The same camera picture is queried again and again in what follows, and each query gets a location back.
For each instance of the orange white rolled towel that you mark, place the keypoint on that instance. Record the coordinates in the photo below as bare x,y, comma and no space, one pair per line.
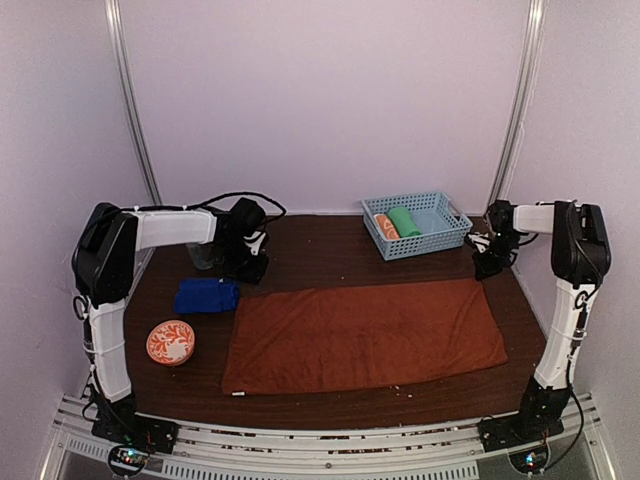
387,227

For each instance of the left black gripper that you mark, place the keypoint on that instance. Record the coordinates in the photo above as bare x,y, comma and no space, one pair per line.
253,276

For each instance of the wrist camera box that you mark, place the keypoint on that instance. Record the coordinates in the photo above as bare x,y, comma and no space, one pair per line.
246,216
499,217

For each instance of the blue folded towel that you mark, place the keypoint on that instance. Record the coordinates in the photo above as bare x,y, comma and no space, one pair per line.
206,296

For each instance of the front aluminium rail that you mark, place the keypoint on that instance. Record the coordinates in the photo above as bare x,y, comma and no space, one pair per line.
450,450

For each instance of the left aluminium frame post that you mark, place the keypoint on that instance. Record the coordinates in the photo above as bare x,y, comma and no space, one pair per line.
117,37

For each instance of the orange patterned bowl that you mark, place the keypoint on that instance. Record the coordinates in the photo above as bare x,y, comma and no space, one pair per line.
171,343

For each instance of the light blue plastic basket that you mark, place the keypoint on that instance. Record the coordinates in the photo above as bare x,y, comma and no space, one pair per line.
442,224

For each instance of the green rolled towel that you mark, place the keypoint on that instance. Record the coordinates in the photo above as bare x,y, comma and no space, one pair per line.
403,222

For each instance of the right aluminium frame post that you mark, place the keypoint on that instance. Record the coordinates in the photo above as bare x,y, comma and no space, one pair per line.
521,100

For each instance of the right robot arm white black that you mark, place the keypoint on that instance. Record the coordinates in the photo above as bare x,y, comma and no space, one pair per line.
580,259

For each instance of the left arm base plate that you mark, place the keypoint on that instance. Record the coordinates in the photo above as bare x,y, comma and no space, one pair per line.
143,433

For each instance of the aluminium frame post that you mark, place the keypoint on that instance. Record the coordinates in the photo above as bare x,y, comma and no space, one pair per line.
117,37
521,100

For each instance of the white patterned mug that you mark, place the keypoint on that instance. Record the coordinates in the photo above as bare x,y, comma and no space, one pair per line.
205,256

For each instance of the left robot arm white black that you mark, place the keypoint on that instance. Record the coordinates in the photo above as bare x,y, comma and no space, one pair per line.
104,263

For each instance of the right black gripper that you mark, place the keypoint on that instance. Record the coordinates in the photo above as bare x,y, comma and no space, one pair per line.
485,268

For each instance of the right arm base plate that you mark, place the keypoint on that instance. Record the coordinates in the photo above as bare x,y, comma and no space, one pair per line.
516,430

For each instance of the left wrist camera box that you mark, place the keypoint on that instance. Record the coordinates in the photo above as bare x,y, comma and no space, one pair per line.
246,216

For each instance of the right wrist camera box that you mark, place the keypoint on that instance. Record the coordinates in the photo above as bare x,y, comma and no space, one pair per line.
499,217

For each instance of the brown towel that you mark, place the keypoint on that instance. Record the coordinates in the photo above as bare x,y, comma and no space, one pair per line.
364,337

